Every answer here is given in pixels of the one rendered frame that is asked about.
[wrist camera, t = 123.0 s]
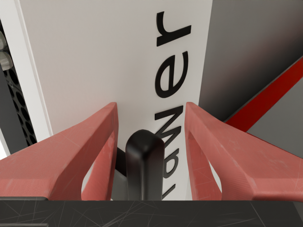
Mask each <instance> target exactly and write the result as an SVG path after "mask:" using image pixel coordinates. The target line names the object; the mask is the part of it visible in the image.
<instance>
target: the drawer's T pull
mask: <svg viewBox="0 0 303 227"><path fill-rule="evenodd" d="M164 159H165V144H164V141H163V140H162V139H161V138H160V137H159V136H157V135H155V134H154V133H152V132H150V131H149V130H145V129H141V130H138V131H136V132H135V133H133V134H132V135H131V136H130V138H129V139H128V141H127V143H126V147H125V152H124V151H122V150H121V149H120V148H118V147H117V156H116V164H115V173H114V179H113V186H112V193H111V199H112V200H162V190H163V174H164Z"/></svg>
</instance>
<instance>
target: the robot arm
mask: <svg viewBox="0 0 303 227"><path fill-rule="evenodd" d="M184 131H185V144H186V156H187V163H188V173H189V179H190V186H191V193H192V200H111V193H112V186H113V179H114V173H115V164H116V156H117V144H118V132H119V120H118V110H117V103H116V102H110V103H109V104H108V105H106V106H105V107H103V108H102V109H100V110H99V111H97V112H96V113H94V114H93V115H91V116H90V117H88V118H87V119H85V120H84V121H82V122H80V123H78V124H76V125H74V126H72V127H70V128H67V129H65V130H63V131H61V132H59V133H57V134H54V135H52V136H50V137H48V138H46V139H44V140H42V141H40V142H38V143H35V144H33V145H31V146H29V147H27V148H25V149H22V150H20V151H18V152H16V153H14V154H11V155H9V156H7V157H5V158H3V159H1V160H0V227H303V159H302V158H300V157H297V156H295V155H293V154H291V153H289V152H286V151H284V150H282V149H280V148H278V147H276V146H273V145H271V144H269V143H267V142H265V141H262V140H260V139H258V138H256V137H254V136H251V135H249V134H247V133H245V132H243V131H241V130H239V129H237V128H234V127H232V126H230V125H228V124H226V123H224V122H222V121H220V120H218V119H217V118H215V117H214V116H212V115H211V114H209V113H208V112H207V111H205V110H203V109H202V108H200V107H199V106H197V105H196V104H195V103H193V102H187V103H186V109H185V120H184ZM93 163H94V164H93ZM209 163H210V164H211V165H212V167H213V168H214V170H215V172H216V174H217V175H218V177H219V179H220V182H221V188H222V192H221V191H220V189H219V187H218V185H217V183H216V181H215V178H214V176H213V173H212V171H211V167H210V164H209ZM92 164H93V167H92V171H91V174H90V176H89V179H88V181H87V183H86V185H85V187H84V189H83V191H82V184H83V180H84V177H85V176H86V174H87V172H88V171H89V169H90V167H91V166H92ZM81 191H82V193H81Z"/></svg>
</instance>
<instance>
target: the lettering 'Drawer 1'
mask: <svg viewBox="0 0 303 227"><path fill-rule="evenodd" d="M163 15H164V11H163V12H159V13H157V16H156V24H157V29H158V31H159V33H160V34H161V35H162V36H160V37H157V45H156V46H157V47H158V46H161V45H163V44H166V43H168V42H171V41H173V40H176V39H178V38H181V37H183V36H185V35H188V34H190V33H191V25H189V26H186V27H184V28H181V29H179V30H176V31H173V32H167V31H166V30H165V29H164V26H163ZM182 54H183V59H184V68H183V73H182V76H181V79H180V80H179V82H178V83H177V84H176V85H175V86H174V87H173V82H174V63H175V55H173V56H171V57H169V58H168V59H166V60H165V61H164V62H163V63H162V65H161V66H160V67H159V69H158V71H157V74H156V78H155V91H156V94H157V95H158V96H159V97H160V98H167V97H170V96H172V95H173V94H174V93H176V92H177V91H178V90H179V88H180V87H181V86H182V84H183V82H184V80H185V78H186V75H187V71H188V52H187V51H185V52H183V53H182ZM168 66H170V73H169V89H168V90H166V91H163V90H162V89H161V76H162V74H163V71H164V70H165V69H166V68H167V67H168ZM183 107H184V106H183V105H182V106H179V107H176V108H172V109H169V110H166V111H163V112H159V113H156V114H155V120H158V119H161V118H165V117H168V116H170V115H173V114H175V115H174V116H173V117H172V118H171V119H170V120H169V121H168V122H167V123H166V124H165V125H164V126H163V127H162V128H161V129H160V130H159V131H158V132H157V133H156V134H155V135H157V136H159V137H160V138H161V139H162V138H165V137H167V136H170V135H172V134H173V135H172V136H171V137H170V138H169V139H168V140H167V141H166V142H165V148H166V147H167V146H168V145H169V144H170V143H171V142H172V141H173V140H174V139H175V138H176V136H177V135H179V133H180V132H181V126H179V127H177V128H174V129H172V130H169V131H167V132H164V133H163V131H164V130H165V129H166V128H167V127H168V126H169V125H170V124H171V123H172V122H173V121H174V120H175V119H176V118H177V117H178V116H179V115H180V114H181V113H182V112H183ZM178 153H179V148H178V149H177V150H176V151H175V152H173V153H172V154H171V155H169V156H168V157H167V158H166V159H164V174H163V178H165V179H167V178H169V177H170V176H171V175H172V174H173V173H174V172H175V170H176V168H177V166H178V162H179V158H178V156H176V155H177V154H178ZM172 159H174V160H175V164H174V167H173V169H172V170H171V171H170V172H169V173H167V172H166V166H167V162H168V161H170V160H172ZM175 185H176V184H174V185H173V186H172V187H171V188H170V189H169V190H168V191H167V192H166V193H165V194H163V195H162V200H163V199H164V198H165V197H166V196H167V195H168V194H169V193H170V192H171V191H172V190H173V189H174V188H175Z"/></svg>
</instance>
